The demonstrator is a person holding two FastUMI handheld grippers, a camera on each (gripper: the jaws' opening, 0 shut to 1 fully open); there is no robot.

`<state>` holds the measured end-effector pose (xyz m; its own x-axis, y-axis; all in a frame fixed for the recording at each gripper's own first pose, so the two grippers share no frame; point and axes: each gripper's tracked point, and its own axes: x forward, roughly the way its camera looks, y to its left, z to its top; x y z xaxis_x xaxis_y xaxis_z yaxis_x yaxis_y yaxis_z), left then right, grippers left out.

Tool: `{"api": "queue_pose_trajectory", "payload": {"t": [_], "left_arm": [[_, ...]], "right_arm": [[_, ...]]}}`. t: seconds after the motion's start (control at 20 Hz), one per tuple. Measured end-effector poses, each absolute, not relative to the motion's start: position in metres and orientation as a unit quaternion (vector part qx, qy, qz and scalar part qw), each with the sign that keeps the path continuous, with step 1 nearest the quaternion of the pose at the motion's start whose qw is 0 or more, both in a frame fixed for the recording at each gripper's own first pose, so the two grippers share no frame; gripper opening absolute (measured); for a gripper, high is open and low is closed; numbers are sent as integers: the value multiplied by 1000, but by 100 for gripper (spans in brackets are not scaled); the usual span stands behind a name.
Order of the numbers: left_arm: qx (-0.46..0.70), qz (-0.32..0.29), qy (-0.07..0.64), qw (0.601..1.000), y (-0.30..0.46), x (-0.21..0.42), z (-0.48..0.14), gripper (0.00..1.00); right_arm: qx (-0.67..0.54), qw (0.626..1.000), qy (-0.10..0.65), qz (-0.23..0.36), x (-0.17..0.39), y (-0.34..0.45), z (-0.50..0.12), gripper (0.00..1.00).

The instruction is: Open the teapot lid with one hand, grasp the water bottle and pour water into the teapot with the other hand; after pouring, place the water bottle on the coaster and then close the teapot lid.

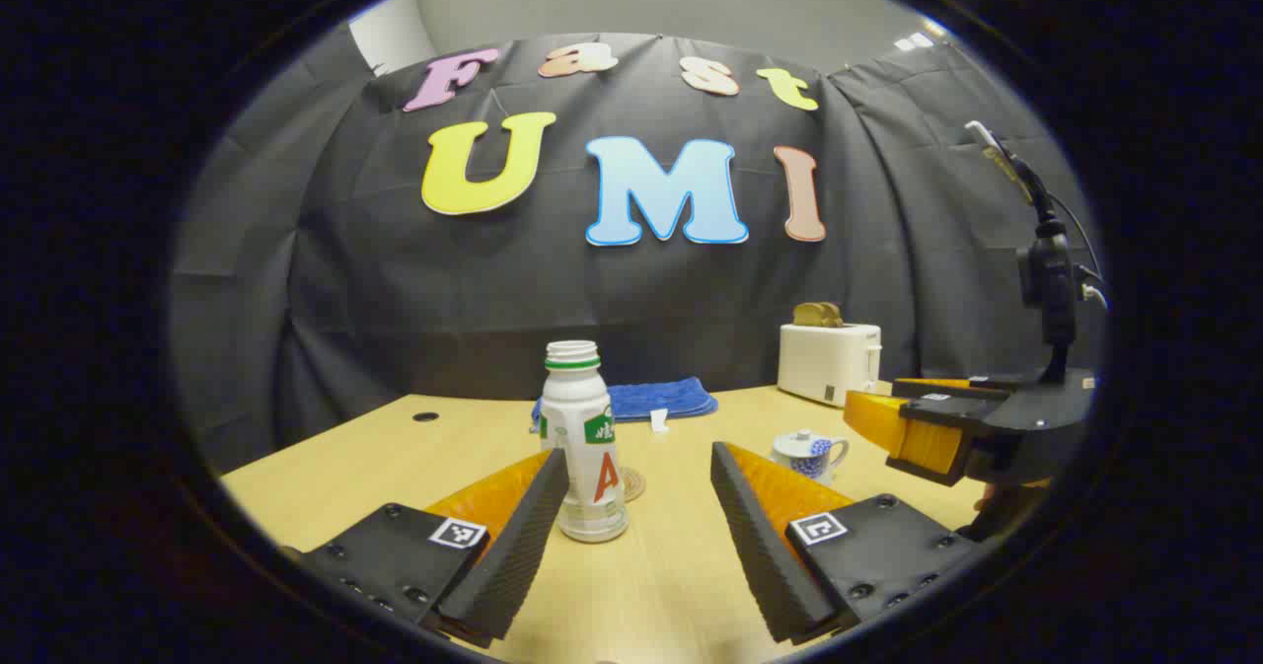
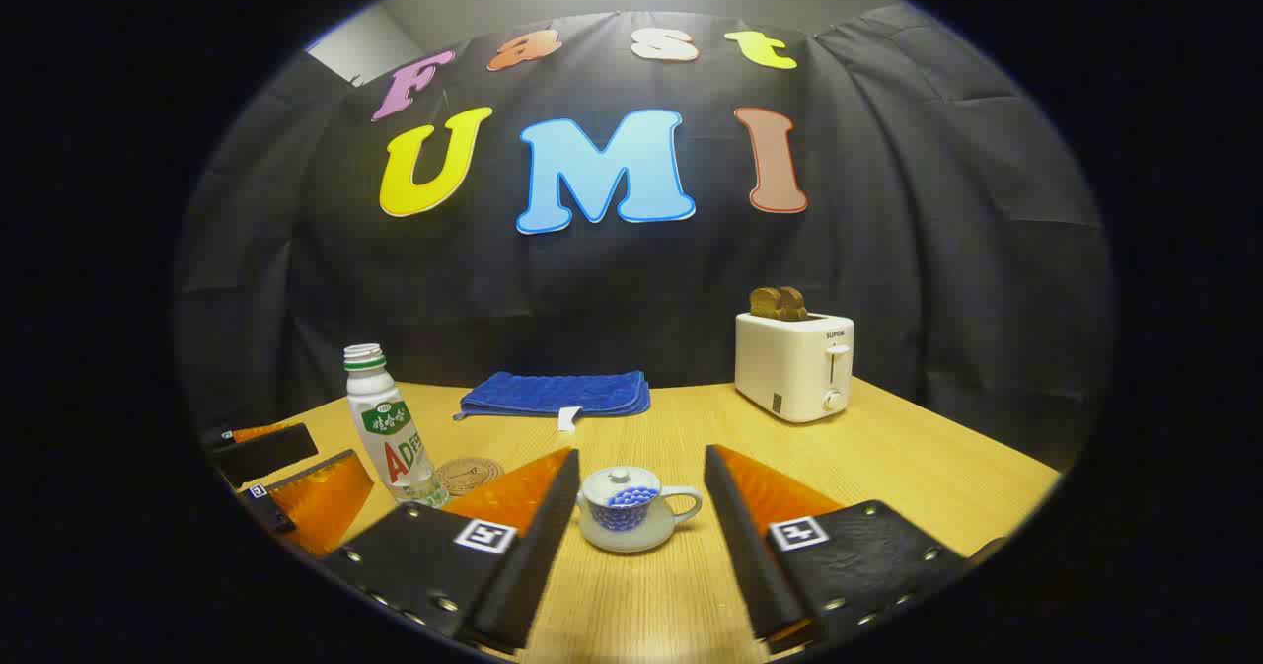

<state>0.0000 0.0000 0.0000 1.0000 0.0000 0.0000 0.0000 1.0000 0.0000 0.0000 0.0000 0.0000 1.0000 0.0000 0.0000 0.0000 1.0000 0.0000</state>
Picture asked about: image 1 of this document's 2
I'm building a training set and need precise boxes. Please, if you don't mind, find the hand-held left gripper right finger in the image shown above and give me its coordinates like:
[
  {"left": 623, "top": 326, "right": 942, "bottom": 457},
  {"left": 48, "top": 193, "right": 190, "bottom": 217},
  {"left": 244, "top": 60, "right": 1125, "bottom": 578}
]
[{"left": 710, "top": 441, "right": 980, "bottom": 645}]

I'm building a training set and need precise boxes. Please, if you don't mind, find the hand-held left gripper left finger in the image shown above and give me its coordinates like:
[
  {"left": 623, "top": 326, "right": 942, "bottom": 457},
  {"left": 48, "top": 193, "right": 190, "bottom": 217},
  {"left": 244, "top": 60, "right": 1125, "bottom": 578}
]
[{"left": 296, "top": 447, "right": 571, "bottom": 650}]

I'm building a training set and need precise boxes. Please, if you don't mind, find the white plastic water bottle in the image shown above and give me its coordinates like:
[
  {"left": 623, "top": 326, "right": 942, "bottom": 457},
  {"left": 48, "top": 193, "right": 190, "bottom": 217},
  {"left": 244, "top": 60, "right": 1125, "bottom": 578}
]
[{"left": 539, "top": 340, "right": 630, "bottom": 544}]

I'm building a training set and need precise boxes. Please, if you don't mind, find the white toaster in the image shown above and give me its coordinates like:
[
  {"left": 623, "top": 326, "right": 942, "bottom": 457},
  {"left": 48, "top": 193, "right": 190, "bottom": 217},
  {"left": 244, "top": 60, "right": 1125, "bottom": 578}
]
[{"left": 777, "top": 322, "right": 883, "bottom": 407}]

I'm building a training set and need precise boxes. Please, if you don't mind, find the folded blue towel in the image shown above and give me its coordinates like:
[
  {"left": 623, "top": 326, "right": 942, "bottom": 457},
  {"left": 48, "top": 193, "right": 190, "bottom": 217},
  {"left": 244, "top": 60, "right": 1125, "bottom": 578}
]
[{"left": 531, "top": 377, "right": 719, "bottom": 424}]

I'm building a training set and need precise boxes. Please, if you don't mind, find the black backdrop cloth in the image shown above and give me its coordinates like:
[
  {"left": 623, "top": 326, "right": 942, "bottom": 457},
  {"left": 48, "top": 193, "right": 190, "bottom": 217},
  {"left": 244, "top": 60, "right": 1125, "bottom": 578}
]
[{"left": 168, "top": 23, "right": 1106, "bottom": 478}]

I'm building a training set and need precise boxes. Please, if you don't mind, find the thin black cable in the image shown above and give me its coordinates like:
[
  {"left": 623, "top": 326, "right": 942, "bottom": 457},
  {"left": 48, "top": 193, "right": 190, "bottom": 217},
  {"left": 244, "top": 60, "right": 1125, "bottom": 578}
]
[{"left": 1044, "top": 193, "right": 1104, "bottom": 285}]

